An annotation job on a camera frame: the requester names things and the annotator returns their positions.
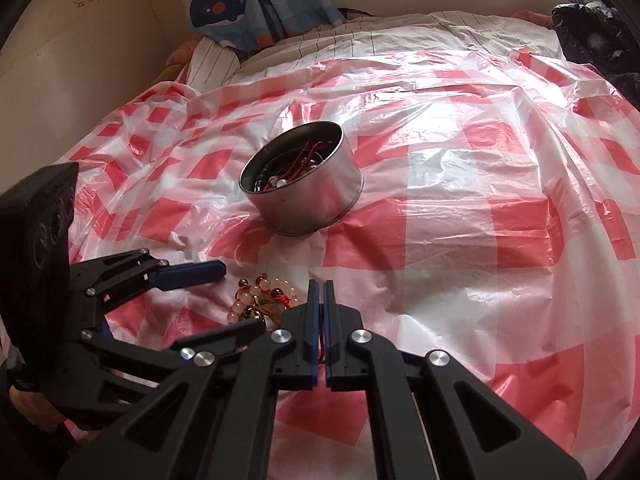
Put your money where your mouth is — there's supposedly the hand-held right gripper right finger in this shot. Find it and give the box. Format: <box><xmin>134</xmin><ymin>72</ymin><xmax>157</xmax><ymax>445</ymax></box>
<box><xmin>322</xmin><ymin>280</ymin><xmax>587</xmax><ymax>480</ymax></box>

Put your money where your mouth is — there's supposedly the red white checked plastic sheet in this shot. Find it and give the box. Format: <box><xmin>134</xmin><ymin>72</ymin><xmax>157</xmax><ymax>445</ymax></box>
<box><xmin>55</xmin><ymin>50</ymin><xmax>640</xmax><ymax>480</ymax></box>

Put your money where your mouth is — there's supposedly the dark cloth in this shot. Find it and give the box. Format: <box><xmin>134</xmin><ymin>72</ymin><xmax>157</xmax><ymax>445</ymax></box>
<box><xmin>550</xmin><ymin>2</ymin><xmax>640</xmax><ymax>107</ymax></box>

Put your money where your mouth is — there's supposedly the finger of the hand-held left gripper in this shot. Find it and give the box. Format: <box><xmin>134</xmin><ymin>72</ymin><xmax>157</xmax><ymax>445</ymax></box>
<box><xmin>81</xmin><ymin>319</ymin><xmax>267</xmax><ymax>377</ymax></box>
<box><xmin>69</xmin><ymin>249</ymin><xmax>227</xmax><ymax>307</ymax></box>

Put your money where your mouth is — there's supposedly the round metal tin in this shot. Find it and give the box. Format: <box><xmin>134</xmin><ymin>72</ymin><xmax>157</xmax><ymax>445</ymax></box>
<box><xmin>238</xmin><ymin>121</ymin><xmax>365</xmax><ymax>236</ymax></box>

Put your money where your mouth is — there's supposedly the blue whale print curtain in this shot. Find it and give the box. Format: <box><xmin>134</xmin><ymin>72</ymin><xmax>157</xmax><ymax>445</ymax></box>
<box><xmin>177</xmin><ymin>0</ymin><xmax>347</xmax><ymax>52</ymax></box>

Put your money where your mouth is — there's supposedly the clear bead bracelet red string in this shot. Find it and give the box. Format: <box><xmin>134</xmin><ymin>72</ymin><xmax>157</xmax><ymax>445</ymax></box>
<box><xmin>227</xmin><ymin>274</ymin><xmax>331</xmax><ymax>362</ymax></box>

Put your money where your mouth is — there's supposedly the pink cloth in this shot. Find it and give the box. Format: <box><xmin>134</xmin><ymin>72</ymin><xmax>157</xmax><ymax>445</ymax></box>
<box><xmin>165</xmin><ymin>40</ymin><xmax>202</xmax><ymax>69</ymax></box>

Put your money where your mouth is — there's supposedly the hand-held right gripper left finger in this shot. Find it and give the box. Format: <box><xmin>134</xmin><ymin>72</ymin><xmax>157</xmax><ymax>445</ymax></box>
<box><xmin>57</xmin><ymin>280</ymin><xmax>321</xmax><ymax>480</ymax></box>

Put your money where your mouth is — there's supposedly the red cord bracelet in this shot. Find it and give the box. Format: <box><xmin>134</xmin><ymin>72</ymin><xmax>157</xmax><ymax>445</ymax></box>
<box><xmin>272</xmin><ymin>136</ymin><xmax>342</xmax><ymax>187</ymax></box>

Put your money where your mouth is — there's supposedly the person's left hand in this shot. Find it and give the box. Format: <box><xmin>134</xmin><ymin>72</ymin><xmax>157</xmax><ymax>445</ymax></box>
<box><xmin>10</xmin><ymin>389</ymin><xmax>67</xmax><ymax>433</ymax></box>

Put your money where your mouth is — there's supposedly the striped white bedsheet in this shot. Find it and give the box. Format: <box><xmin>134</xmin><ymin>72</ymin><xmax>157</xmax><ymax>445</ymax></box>
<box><xmin>187</xmin><ymin>7</ymin><xmax>562</xmax><ymax>82</ymax></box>

